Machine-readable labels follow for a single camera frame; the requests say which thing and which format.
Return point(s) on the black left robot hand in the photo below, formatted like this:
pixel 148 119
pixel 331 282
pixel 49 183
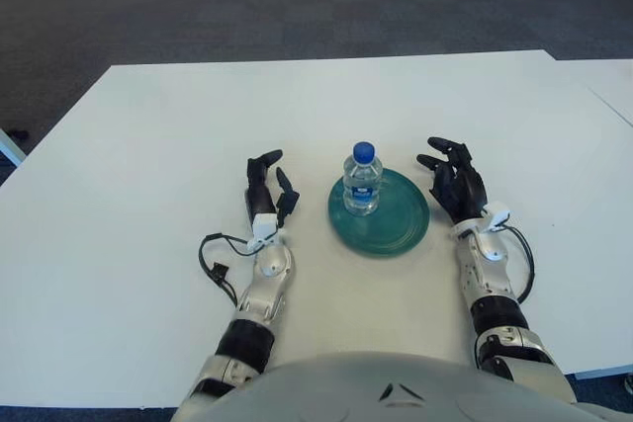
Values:
pixel 259 192

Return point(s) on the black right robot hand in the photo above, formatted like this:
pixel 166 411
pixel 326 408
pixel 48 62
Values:
pixel 462 190

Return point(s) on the clear bottle with blue cap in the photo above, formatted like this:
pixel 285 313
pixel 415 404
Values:
pixel 362 180

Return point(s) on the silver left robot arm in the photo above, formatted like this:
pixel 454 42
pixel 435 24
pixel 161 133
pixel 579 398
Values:
pixel 262 293

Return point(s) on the green round plate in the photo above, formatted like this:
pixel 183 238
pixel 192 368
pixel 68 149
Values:
pixel 400 224

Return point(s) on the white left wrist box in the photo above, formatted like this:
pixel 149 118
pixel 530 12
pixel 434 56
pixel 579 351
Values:
pixel 264 227

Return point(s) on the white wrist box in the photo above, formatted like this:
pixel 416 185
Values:
pixel 497 214
pixel 264 227

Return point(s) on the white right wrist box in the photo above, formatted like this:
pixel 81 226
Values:
pixel 497 214

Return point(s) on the grey robot torso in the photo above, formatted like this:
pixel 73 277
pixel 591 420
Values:
pixel 395 392

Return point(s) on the white table leg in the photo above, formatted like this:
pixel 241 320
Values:
pixel 11 147

